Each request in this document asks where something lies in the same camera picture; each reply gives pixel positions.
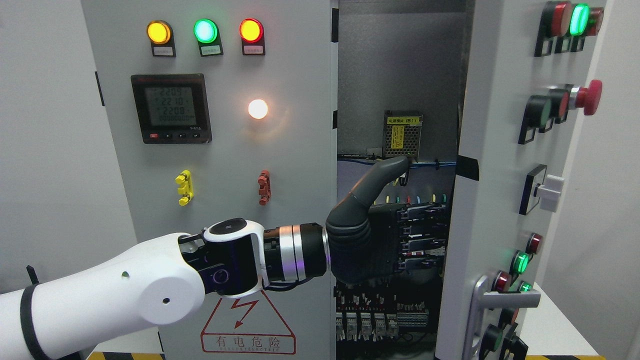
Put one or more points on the yellow indicator lamp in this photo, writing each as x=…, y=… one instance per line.
x=161, y=37

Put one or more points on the red terminal post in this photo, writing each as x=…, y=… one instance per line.
x=264, y=187

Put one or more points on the red electric hazard sticker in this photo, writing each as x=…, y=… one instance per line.
x=247, y=325

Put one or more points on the grey cabinet door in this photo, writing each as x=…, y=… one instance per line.
x=296, y=141
x=515, y=116

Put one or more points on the white glowing indicator lamp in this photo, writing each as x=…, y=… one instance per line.
x=258, y=109

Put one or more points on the white rotary switch right door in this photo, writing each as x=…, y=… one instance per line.
x=541, y=189

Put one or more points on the perforated metal power supply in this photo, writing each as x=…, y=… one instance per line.
x=402, y=134

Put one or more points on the dark grey robot hand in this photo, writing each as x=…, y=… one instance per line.
x=368, y=241

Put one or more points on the black box with antenna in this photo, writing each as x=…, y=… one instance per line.
x=33, y=277

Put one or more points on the green indicator lamp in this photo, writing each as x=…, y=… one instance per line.
x=207, y=34

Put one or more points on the relay row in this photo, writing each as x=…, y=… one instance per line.
x=365, y=315

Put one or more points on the silver door handle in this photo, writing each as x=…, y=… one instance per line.
x=493, y=307

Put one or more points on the grey terminal block strip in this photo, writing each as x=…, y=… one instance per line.
x=413, y=314

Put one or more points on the yellow terminal post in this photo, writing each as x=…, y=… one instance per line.
x=185, y=187

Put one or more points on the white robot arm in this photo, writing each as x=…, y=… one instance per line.
x=158, y=282

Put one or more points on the red emergency stop button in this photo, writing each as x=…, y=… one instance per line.
x=585, y=97

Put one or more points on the red indicator lamp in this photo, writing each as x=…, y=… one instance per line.
x=252, y=36

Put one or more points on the black digital power meter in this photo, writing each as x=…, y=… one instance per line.
x=172, y=108

